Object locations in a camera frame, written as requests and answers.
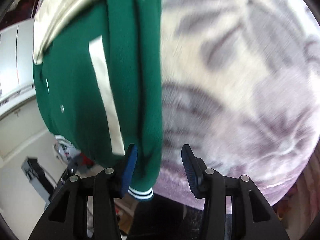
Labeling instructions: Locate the green and cream varsity jacket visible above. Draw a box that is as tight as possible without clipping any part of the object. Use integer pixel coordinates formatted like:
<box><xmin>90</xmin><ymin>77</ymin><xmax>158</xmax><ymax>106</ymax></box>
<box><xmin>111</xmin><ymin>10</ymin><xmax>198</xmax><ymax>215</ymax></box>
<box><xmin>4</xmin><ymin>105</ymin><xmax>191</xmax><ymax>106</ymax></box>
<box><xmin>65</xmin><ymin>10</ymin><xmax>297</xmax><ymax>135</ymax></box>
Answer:
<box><xmin>33</xmin><ymin>0</ymin><xmax>163</xmax><ymax>200</ymax></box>

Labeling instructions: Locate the white sliding wardrobe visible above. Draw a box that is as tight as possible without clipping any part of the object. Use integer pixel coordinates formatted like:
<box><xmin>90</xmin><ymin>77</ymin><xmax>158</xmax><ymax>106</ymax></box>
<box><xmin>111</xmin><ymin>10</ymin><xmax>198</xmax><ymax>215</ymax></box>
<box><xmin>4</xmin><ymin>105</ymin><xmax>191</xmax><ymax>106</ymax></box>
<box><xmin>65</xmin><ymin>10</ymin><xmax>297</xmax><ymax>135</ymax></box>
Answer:
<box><xmin>0</xmin><ymin>18</ymin><xmax>75</xmax><ymax>240</ymax></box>

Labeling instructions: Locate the floral purple bed blanket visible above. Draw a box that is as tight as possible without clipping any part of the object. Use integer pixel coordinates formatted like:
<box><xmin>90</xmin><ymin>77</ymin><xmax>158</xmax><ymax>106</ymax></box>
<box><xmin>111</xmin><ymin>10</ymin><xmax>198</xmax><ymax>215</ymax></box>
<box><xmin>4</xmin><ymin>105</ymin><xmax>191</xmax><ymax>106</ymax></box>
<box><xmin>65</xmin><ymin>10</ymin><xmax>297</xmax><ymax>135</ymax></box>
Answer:
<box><xmin>153</xmin><ymin>0</ymin><xmax>319</xmax><ymax>209</ymax></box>

